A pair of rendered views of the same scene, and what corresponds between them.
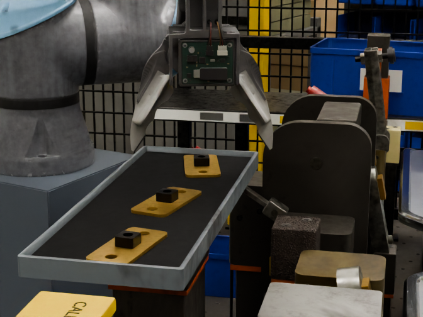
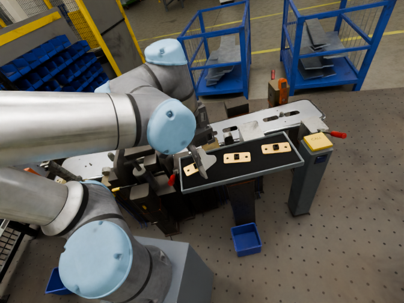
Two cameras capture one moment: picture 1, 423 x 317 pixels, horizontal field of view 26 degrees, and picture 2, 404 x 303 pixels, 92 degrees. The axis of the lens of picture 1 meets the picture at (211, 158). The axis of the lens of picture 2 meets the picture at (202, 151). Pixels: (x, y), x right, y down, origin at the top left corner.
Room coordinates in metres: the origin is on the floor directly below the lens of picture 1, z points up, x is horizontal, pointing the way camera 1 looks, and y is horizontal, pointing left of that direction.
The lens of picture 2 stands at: (1.00, 0.43, 1.65)
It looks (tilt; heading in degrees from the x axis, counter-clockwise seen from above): 46 degrees down; 263
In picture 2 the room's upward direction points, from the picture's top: 18 degrees counter-clockwise
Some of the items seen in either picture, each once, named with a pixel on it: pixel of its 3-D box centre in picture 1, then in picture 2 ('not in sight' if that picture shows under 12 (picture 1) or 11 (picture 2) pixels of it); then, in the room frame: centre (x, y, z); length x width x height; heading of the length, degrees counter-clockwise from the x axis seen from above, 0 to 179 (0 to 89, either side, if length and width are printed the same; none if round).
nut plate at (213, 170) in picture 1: (201, 161); (196, 165); (0.98, 0.01, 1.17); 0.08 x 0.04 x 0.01; 3
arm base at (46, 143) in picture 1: (37, 126); (135, 274); (1.22, 0.24, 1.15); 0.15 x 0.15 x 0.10
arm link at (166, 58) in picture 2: not in sight; (169, 72); (0.96, 0.01, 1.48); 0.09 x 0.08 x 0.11; 18
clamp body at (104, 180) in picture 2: not in sight; (128, 202); (1.34, -0.19, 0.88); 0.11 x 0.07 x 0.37; 78
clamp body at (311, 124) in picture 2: not in sight; (308, 155); (0.47, -0.03, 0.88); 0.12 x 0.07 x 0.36; 78
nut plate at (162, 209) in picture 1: (167, 197); (236, 156); (0.85, 0.04, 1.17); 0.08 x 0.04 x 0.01; 155
